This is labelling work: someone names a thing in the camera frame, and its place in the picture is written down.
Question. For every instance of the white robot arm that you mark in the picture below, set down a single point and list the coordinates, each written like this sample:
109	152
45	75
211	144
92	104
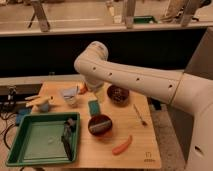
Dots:
189	93

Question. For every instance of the black brush in tray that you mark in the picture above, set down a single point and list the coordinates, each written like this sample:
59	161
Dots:
69	128

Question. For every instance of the distant green tray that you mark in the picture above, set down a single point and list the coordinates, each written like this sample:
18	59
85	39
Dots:
144	19

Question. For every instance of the green plastic tray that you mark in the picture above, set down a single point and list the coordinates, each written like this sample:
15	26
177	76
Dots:
38	140

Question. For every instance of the dark red bowl with beans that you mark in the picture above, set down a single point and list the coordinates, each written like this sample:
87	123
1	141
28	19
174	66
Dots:
117	95

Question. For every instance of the orange fruit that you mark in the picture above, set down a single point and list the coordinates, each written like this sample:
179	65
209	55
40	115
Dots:
83	88

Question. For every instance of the green sponge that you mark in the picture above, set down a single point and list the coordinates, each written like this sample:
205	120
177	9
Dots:
94	108

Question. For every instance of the dark red bowl with sponge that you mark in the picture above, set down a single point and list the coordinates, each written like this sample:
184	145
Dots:
100	125

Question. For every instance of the small fork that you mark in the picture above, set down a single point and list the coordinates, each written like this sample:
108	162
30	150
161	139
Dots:
143	122

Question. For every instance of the orange carrot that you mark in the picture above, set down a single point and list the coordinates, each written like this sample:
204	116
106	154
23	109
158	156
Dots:
122	147

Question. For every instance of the blue toy figure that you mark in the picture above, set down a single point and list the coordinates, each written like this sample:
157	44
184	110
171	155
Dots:
44	107

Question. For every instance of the wooden spatula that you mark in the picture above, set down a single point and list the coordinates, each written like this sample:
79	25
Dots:
37	100

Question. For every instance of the blue box on floor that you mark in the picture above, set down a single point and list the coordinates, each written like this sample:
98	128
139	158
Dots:
20	114

